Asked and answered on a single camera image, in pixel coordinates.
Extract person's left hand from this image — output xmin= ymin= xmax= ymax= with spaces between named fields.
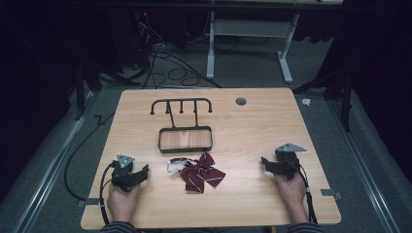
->
xmin=107 ymin=183 xmax=141 ymax=224

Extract person's striped sleeve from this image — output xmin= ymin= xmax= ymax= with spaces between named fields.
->
xmin=100 ymin=220 xmax=139 ymax=233
xmin=286 ymin=222 xmax=325 ymax=233

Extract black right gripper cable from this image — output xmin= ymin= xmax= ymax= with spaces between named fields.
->
xmin=292 ymin=161 xmax=319 ymax=225

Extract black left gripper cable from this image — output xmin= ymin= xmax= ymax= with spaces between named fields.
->
xmin=63 ymin=111 xmax=117 ymax=226

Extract person's right striped sleeve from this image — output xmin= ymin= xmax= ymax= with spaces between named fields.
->
xmin=286 ymin=222 xmax=325 ymax=233

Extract black floor cables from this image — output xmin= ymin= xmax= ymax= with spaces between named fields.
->
xmin=130 ymin=13 xmax=223 ymax=89

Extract white metal desk frame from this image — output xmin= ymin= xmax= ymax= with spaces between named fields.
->
xmin=206 ymin=11 xmax=300 ymax=84

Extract dark red striped bow tie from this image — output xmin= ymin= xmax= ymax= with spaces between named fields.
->
xmin=166 ymin=151 xmax=226 ymax=194

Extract person's left striped sleeve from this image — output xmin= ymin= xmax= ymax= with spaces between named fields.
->
xmin=100 ymin=220 xmax=139 ymax=233

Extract person's right hand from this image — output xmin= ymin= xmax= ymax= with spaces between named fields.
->
xmin=275 ymin=173 xmax=309 ymax=225

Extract grey tape strip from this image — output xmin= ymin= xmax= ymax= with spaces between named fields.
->
xmin=320 ymin=188 xmax=343 ymax=200
xmin=77 ymin=197 xmax=100 ymax=208

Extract black metal stand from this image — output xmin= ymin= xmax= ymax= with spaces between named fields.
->
xmin=292 ymin=64 xmax=356 ymax=132

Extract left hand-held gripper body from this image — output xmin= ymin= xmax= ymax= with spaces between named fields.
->
xmin=111 ymin=153 xmax=144 ymax=193

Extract black metal hook rack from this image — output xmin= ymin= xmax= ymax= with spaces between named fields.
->
xmin=150 ymin=97 xmax=214 ymax=154

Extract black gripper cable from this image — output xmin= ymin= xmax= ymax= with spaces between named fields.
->
xmin=63 ymin=111 xmax=117 ymax=226
xmin=292 ymin=161 xmax=319 ymax=225

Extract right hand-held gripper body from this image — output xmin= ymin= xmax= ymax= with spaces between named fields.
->
xmin=267 ymin=143 xmax=308 ymax=181

